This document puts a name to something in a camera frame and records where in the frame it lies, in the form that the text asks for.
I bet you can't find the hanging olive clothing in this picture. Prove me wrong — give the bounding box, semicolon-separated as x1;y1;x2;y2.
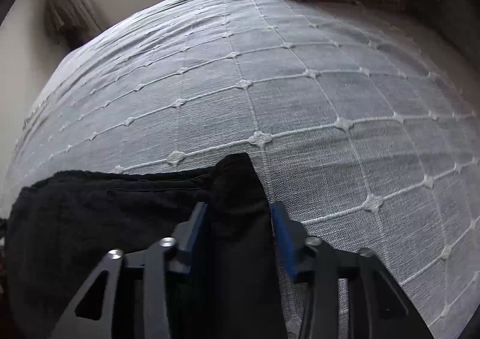
44;0;90;50

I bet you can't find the black garment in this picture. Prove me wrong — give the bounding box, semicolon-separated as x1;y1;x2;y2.
1;153;287;338

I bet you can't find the grey quilted bedspread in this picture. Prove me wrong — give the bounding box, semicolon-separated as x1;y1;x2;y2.
1;0;479;338

